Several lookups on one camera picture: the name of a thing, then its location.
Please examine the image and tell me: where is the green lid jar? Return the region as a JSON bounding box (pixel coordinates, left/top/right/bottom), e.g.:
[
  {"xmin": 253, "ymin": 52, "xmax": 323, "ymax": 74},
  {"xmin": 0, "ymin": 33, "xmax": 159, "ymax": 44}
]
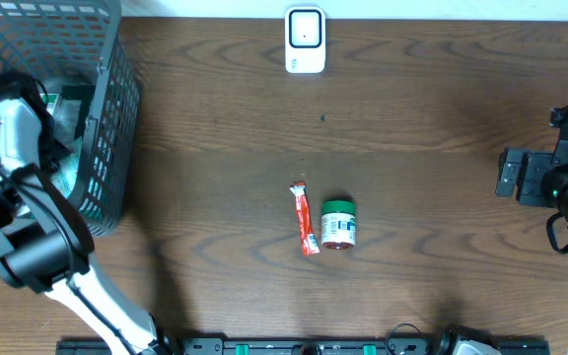
[{"xmin": 320, "ymin": 200, "xmax": 356, "ymax": 249}]

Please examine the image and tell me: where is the red stick sachet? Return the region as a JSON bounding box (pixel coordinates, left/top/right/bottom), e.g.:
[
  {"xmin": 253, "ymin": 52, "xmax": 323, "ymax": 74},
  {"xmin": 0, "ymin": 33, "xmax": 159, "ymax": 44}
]
[{"xmin": 290, "ymin": 181, "xmax": 320, "ymax": 256}]

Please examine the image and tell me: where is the teal snack packet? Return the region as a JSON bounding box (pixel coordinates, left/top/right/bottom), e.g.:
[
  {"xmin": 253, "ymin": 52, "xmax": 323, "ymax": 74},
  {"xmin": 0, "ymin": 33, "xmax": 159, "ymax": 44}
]
[{"xmin": 50, "ymin": 137, "xmax": 83, "ymax": 198}]

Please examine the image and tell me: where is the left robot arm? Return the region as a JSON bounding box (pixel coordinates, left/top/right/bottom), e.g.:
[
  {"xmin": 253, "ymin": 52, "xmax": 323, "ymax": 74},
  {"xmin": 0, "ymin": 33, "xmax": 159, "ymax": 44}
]
[{"xmin": 0, "ymin": 70, "xmax": 177, "ymax": 354}]

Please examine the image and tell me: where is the large green flat box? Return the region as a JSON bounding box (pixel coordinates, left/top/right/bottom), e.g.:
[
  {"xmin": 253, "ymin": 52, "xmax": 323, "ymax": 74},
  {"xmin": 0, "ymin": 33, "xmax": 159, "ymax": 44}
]
[{"xmin": 41, "ymin": 85, "xmax": 95, "ymax": 152}]

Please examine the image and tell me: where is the grey plastic mesh basket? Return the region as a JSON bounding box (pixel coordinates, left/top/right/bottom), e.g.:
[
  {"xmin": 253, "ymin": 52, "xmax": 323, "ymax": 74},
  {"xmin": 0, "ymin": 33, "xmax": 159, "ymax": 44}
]
[{"xmin": 0, "ymin": 0, "xmax": 140, "ymax": 237}]

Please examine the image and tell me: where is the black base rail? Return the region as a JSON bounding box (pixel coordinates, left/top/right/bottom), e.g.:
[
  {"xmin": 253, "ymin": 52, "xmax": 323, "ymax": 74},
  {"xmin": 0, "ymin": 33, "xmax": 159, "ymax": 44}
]
[{"xmin": 54, "ymin": 338, "xmax": 550, "ymax": 355}]

